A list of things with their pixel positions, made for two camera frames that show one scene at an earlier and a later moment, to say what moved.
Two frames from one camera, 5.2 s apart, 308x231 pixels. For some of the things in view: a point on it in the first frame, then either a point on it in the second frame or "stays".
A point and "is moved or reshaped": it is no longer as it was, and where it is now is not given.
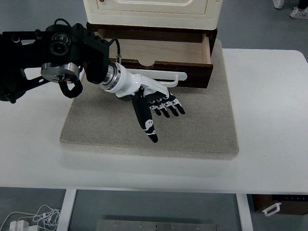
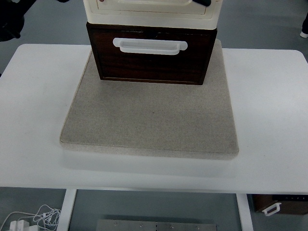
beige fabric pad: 98,122 stays
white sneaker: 300,13 to 303,35
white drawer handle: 161,75 to 149,46
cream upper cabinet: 191,14 stays
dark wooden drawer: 187,51 is moved or reshaped
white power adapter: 19,225 stays
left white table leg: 65,211 stays
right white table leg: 245,212 stays
